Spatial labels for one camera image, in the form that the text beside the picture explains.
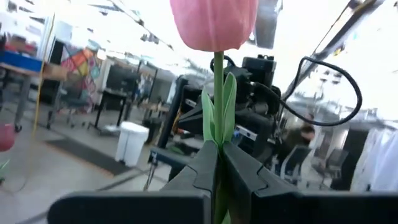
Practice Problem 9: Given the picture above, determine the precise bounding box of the dark overhead fixture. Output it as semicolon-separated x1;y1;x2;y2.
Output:
248;0;284;50

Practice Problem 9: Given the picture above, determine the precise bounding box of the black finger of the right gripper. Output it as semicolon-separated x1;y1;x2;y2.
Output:
177;104;205;135

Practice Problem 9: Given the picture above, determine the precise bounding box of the blue topped table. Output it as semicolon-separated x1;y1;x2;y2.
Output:
0;51;44;131

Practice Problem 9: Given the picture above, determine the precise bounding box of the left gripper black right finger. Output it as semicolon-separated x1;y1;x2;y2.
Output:
222;142;398;224

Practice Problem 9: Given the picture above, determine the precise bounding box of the black overhead beam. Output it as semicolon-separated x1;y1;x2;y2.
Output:
310;0;386;60

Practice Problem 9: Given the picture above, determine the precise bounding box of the colourful wall mural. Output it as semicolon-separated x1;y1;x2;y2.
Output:
60;46;103;107

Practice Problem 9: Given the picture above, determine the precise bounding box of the person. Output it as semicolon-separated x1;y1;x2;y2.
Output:
278;123;315;164

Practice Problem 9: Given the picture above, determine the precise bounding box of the dark floor mat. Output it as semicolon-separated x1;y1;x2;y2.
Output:
45;138;131;177

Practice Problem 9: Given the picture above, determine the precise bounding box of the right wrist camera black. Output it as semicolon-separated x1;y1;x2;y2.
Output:
241;54;277;88

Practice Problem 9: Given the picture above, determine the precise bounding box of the white trash bin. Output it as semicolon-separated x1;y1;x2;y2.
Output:
114;121;150;167

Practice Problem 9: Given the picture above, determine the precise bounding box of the black table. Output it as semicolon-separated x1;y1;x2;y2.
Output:
92;63;139;131

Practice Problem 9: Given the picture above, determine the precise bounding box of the yellow cable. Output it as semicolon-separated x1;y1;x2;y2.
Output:
6;14;56;194

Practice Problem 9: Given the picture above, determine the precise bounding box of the white curtain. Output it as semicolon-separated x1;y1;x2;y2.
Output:
350;127;398;192

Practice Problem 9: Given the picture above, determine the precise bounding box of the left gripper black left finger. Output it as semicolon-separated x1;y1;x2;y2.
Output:
47;140;219;224

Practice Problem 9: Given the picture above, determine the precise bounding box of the pink artificial tulip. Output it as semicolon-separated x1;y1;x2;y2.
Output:
0;123;16;184
169;0;259;224

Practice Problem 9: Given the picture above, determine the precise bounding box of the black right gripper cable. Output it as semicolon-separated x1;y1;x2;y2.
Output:
253;55;363;127

